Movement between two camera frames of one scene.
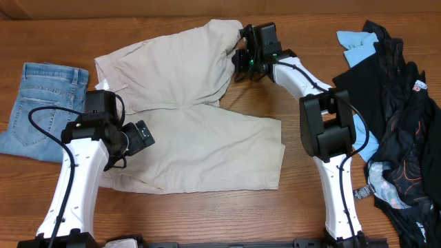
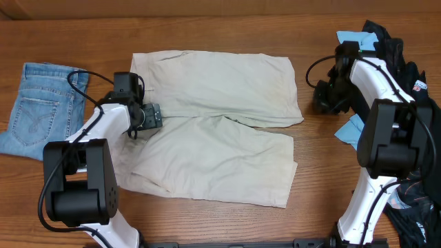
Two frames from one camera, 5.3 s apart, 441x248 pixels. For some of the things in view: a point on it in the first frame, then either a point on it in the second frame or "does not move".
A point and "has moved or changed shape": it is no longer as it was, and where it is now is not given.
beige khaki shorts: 173,83 has moved or changed shape
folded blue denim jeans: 43,85 does not move
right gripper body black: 245,63 → 330,98
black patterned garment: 388,96 does not move
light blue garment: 360,45 does not move
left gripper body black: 131,140 → 151,118
